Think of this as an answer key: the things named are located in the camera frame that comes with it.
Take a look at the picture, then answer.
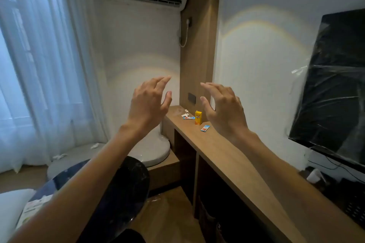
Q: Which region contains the black cable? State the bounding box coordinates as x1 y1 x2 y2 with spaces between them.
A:
306 153 365 185

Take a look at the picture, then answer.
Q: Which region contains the black set-top box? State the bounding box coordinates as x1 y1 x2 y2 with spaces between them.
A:
336 178 365 229

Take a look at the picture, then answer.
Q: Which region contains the black round table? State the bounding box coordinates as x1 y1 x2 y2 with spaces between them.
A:
28 156 151 243

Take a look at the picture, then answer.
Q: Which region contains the white power cable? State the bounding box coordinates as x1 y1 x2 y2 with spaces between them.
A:
179 18 190 49

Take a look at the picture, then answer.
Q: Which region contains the person's left forearm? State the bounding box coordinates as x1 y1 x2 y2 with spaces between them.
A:
8 124 156 243

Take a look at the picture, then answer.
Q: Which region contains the person's left hand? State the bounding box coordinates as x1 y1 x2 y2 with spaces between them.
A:
123 76 173 138

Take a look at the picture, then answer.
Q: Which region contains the wooden built-in desk unit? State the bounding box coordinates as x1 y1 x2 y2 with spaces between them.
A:
161 105 365 243

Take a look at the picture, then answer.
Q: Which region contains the wooden wall panel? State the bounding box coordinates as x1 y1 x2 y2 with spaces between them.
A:
179 0 222 122

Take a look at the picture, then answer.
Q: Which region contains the round grey seat cushion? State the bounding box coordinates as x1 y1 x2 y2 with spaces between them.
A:
127 124 171 168
47 143 106 181

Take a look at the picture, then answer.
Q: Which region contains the white sheer curtain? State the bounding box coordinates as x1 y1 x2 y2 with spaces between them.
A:
0 0 110 173

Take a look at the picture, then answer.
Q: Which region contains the white small container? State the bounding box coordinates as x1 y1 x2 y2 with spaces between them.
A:
306 168 324 185

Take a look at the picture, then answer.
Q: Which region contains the black flat television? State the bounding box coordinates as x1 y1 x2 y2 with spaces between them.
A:
288 9 365 173

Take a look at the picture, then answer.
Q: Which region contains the person's right hand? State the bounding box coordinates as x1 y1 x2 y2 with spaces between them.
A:
200 82 249 139

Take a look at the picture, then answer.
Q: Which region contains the white bed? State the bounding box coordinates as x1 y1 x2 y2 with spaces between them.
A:
0 188 36 243

